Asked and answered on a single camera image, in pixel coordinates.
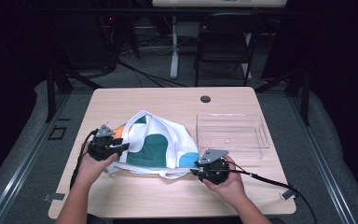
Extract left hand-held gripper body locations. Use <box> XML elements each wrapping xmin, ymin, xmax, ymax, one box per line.
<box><xmin>88</xmin><ymin>124</ymin><xmax>119</xmax><ymax>161</ymax></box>

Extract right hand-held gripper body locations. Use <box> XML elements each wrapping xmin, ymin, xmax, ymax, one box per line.
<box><xmin>198</xmin><ymin>149</ymin><xmax>231</xmax><ymax>185</ymax></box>

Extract clear plastic tray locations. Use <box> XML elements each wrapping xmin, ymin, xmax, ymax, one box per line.
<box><xmin>195</xmin><ymin>112</ymin><xmax>270</xmax><ymax>161</ymax></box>

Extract white tote bag coloured patches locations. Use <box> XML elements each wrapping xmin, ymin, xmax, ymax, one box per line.
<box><xmin>105</xmin><ymin>109</ymin><xmax>200</xmax><ymax>180</ymax></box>

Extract person's right hand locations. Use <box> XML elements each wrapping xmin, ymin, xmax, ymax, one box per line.
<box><xmin>202</xmin><ymin>154</ymin><xmax>246</xmax><ymax>204</ymax></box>

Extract person's left hand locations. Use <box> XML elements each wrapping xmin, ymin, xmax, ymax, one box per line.
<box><xmin>76</xmin><ymin>143</ymin><xmax>118</xmax><ymax>188</ymax></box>

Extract black tape square outline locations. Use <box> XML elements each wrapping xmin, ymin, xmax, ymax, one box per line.
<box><xmin>47</xmin><ymin>125</ymin><xmax>68</xmax><ymax>141</ymax></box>

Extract grey tape strip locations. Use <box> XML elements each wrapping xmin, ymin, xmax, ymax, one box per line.
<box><xmin>42</xmin><ymin>192</ymin><xmax>66</xmax><ymax>203</ymax></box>
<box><xmin>279</xmin><ymin>186</ymin><xmax>300</xmax><ymax>201</ymax></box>

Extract black metal stand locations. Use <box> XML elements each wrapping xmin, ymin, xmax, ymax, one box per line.
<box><xmin>45</xmin><ymin>64</ymin><xmax>103</xmax><ymax>123</ymax></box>
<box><xmin>255</xmin><ymin>66</ymin><xmax>311</xmax><ymax>127</ymax></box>

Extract white desk leg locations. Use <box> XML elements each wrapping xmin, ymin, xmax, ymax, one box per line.
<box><xmin>170</xmin><ymin>15</ymin><xmax>180</xmax><ymax>79</ymax></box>

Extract dark computer tower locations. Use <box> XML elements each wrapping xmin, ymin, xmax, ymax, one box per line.
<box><xmin>55</xmin><ymin>13</ymin><xmax>119</xmax><ymax>71</ymax></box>

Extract black folding chair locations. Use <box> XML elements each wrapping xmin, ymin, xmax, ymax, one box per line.
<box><xmin>194</xmin><ymin>12</ymin><xmax>267</xmax><ymax>88</ymax></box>

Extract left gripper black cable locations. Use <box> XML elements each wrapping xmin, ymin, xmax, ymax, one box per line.
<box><xmin>69</xmin><ymin>129</ymin><xmax>99</xmax><ymax>190</ymax></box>

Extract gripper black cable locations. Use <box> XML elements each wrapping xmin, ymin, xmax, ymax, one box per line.
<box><xmin>217</xmin><ymin>160</ymin><xmax>319</xmax><ymax>224</ymax></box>
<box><xmin>69</xmin><ymin>129</ymin><xmax>99</xmax><ymax>190</ymax></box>

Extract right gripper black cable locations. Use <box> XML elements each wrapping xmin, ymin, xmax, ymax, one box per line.
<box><xmin>217</xmin><ymin>160</ymin><xmax>319</xmax><ymax>224</ymax></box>

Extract black floor cables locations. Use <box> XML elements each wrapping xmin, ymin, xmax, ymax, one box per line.
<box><xmin>116</xmin><ymin>60</ymin><xmax>187</xmax><ymax>88</ymax></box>

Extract grey metal floor rail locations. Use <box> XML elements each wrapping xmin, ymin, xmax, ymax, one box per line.
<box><xmin>0</xmin><ymin>92</ymin><xmax>73</xmax><ymax>224</ymax></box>
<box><xmin>287</xmin><ymin>96</ymin><xmax>358</xmax><ymax>224</ymax></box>

